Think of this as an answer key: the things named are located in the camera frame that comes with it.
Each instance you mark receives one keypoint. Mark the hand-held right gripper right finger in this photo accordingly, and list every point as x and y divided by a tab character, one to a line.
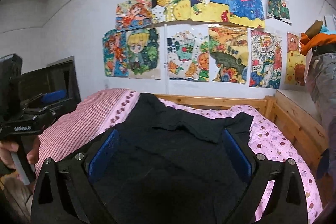
237	155

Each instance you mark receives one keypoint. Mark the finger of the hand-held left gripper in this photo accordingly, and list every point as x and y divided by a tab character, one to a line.
44	111
53	96

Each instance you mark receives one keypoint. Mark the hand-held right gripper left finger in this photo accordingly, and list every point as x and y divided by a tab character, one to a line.
103	158

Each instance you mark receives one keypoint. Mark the black thin shirt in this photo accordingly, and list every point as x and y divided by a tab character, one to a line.
168	161

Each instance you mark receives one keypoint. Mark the person's left hand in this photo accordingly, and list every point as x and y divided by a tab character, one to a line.
6	153

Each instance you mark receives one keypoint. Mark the red checkered pillow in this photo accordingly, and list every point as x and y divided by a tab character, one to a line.
78	119

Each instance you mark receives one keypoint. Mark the pink apple print quilt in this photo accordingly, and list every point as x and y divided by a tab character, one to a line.
275	145

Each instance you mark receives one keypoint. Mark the orange dress girl drawing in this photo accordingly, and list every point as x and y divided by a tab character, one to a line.
114	53

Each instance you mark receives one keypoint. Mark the blond child drawing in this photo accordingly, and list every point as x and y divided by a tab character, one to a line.
143	53

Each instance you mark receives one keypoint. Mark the red pagoda drawing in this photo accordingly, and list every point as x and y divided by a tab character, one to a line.
265	58

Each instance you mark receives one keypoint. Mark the autumn fields landscape drawing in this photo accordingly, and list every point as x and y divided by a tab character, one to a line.
228	53

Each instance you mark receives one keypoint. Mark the yellow chick drawing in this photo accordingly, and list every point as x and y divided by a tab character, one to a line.
294	64

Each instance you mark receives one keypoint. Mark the fruit drink drawing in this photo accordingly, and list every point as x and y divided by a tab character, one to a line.
187	54

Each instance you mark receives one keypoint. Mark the flying orange-haired girl drawing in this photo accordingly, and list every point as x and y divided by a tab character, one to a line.
134	12

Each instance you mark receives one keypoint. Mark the yellow pineapple drawing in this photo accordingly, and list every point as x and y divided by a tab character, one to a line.
168	1

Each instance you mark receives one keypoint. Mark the pink jellyfish drawing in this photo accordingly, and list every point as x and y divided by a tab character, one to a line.
245	2

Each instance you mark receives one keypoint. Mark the wooden bed frame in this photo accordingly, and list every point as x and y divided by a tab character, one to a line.
294	119

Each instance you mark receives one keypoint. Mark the white wall pipe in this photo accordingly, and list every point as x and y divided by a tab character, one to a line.
165	56

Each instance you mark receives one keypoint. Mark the white wall box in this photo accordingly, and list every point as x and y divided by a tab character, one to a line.
330	22

